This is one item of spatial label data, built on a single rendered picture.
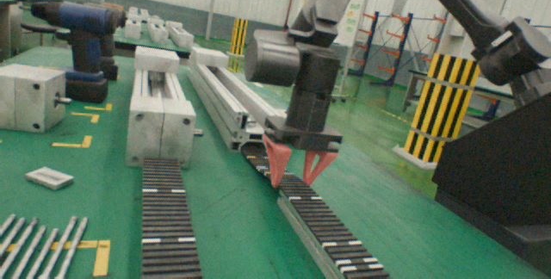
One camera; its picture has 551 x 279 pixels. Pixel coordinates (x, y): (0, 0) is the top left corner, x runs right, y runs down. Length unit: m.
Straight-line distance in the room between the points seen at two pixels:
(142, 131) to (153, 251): 0.26
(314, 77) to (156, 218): 0.26
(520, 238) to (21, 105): 0.87
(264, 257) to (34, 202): 0.28
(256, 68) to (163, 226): 0.21
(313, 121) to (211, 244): 0.21
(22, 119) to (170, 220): 0.40
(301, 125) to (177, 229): 0.21
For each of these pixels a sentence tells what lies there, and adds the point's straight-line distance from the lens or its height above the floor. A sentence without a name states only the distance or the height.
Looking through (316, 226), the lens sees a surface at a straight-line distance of 0.44.
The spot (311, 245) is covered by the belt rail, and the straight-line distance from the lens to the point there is 0.45.
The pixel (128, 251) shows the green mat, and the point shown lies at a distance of 0.42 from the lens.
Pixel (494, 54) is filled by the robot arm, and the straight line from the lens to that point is 0.84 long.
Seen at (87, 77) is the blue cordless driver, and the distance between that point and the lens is 0.92.
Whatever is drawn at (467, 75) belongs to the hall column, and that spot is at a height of 0.95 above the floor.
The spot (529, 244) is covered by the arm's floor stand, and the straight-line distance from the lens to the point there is 0.75.
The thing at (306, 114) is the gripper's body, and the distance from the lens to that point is 0.48.
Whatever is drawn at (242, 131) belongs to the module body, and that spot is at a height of 0.82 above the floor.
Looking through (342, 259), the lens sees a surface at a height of 0.81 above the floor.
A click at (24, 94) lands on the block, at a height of 0.85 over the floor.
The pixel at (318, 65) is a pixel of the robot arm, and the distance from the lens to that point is 0.47.
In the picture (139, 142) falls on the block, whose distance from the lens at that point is 0.58.
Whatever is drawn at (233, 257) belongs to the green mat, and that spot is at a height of 0.78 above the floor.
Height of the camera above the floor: 1.03
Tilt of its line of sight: 15 degrees down
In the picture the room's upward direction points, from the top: 11 degrees clockwise
